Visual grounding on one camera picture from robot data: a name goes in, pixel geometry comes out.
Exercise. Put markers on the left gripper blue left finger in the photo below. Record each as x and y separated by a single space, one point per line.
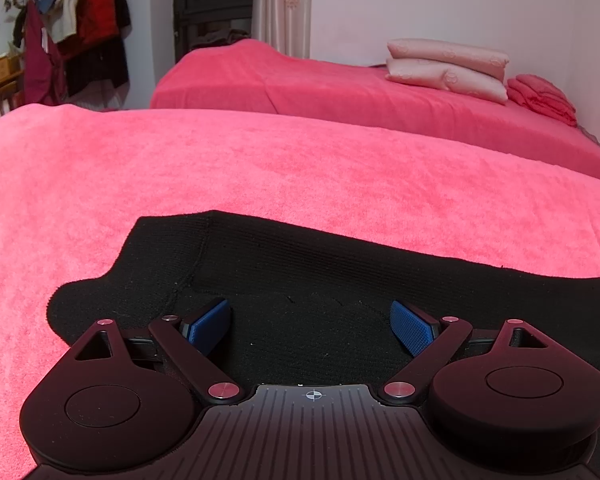
209 326

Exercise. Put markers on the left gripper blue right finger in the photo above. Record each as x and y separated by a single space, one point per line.
415 328

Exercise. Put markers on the black pants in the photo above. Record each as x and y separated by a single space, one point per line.
313 383

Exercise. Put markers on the pink blanket near bed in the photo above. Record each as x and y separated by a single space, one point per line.
73 182

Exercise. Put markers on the pink blanket bed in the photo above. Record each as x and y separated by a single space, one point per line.
251 76
73 182

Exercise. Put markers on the lower pale pink pillow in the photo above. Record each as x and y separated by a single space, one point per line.
446 77

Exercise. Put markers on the pale pink pillow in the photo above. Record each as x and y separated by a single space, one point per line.
446 77
483 60

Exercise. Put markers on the pink blanket far bed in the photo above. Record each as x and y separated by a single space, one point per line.
251 76

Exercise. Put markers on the folded red blanket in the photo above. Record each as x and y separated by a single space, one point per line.
541 97

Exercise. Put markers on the upper pale pink pillow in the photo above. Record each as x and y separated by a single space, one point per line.
483 60

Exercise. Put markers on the wooden shelf with items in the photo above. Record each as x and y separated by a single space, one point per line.
11 83

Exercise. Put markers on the dark window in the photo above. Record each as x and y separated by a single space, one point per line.
210 23

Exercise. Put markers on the hanging clothes on rack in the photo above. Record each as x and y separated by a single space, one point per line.
70 45

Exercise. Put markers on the patterned beige curtain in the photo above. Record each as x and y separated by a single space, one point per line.
285 25

